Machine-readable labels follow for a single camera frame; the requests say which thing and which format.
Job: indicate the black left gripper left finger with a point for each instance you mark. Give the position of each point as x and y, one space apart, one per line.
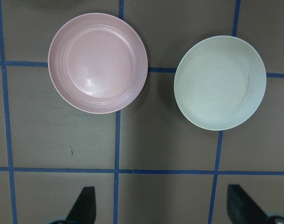
84 209

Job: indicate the light green plate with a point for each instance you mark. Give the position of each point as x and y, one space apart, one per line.
220 83

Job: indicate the pink plate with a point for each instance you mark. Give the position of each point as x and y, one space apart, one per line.
97 63

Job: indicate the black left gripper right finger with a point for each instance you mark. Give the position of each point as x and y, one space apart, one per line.
241 208

